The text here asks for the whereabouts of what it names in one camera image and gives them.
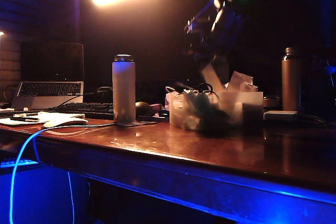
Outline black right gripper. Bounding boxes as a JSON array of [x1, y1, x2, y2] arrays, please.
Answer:
[[183, 8, 233, 83]]

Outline translucent plastic storage box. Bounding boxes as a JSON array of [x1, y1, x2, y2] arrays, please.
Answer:
[[165, 91, 264, 132]]

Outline flat white adapter box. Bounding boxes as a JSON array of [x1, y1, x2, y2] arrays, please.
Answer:
[[263, 110, 299, 123]]

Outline crumpled white paper receipts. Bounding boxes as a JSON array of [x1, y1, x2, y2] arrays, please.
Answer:
[[226, 71, 257, 94]]

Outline small round metal tin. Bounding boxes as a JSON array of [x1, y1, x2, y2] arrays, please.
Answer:
[[262, 95, 282, 110]]

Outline brown metal bottle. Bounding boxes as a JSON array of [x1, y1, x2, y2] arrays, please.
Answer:
[[281, 47, 303, 112]]

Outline dark round object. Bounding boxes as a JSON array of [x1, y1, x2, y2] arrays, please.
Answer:
[[134, 101, 153, 118]]

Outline clear badge card holder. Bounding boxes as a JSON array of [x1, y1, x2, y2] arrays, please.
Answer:
[[115, 120, 159, 128]]

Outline tall white insulated bottle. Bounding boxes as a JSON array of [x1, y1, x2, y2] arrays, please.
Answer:
[[111, 54, 137, 125]]

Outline black desktop keyboard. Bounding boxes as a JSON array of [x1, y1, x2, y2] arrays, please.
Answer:
[[44, 102, 115, 120]]

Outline white computer mouse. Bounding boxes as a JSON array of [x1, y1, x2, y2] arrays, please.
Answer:
[[43, 118, 89, 129]]

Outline silver open laptop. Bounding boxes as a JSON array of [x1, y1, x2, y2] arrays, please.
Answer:
[[11, 42, 85, 111]]

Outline loose white paper sheets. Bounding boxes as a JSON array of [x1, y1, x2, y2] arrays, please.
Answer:
[[0, 111, 86, 127]]

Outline dark pen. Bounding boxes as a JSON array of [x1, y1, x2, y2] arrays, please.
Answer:
[[9, 116, 40, 123]]

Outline blue-lit keyboard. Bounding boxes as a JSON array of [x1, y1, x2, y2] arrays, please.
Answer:
[[0, 156, 40, 169]]

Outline thin hanging cable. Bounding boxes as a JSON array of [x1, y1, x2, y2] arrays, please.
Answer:
[[67, 170, 76, 224]]

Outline long white power cable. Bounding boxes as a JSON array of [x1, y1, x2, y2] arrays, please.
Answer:
[[8, 121, 117, 224]]

